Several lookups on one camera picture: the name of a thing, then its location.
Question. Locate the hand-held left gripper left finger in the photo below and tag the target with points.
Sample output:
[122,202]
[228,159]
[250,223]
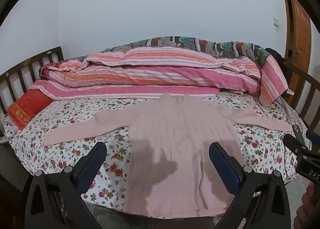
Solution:
[92,166]

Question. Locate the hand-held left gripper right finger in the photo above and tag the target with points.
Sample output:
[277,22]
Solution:
[222,166]

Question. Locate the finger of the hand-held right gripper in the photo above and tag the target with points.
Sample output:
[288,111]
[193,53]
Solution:
[298,132]
[293,142]

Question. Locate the pink knitted sweater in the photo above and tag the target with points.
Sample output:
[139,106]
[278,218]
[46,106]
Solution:
[175,131]

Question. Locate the person's right hand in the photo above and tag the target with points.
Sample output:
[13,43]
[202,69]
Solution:
[310,206]

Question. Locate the floral bed sheet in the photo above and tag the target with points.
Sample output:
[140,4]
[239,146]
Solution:
[62,111]

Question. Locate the dark clothing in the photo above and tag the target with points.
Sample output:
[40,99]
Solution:
[273,55]

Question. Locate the red pillow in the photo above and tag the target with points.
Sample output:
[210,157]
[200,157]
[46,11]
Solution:
[27,109]

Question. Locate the brown wooden door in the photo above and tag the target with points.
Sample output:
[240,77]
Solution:
[301,44]

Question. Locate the pink orange striped quilt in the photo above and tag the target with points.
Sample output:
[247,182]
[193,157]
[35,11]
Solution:
[150,74]

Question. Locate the dark patchwork floral blanket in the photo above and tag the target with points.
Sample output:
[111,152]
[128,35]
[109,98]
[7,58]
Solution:
[212,46]

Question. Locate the dark wooden headboard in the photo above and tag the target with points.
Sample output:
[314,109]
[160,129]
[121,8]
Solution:
[32,59]

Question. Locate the white wall switch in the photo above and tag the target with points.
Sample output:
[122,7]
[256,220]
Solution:
[276,22]

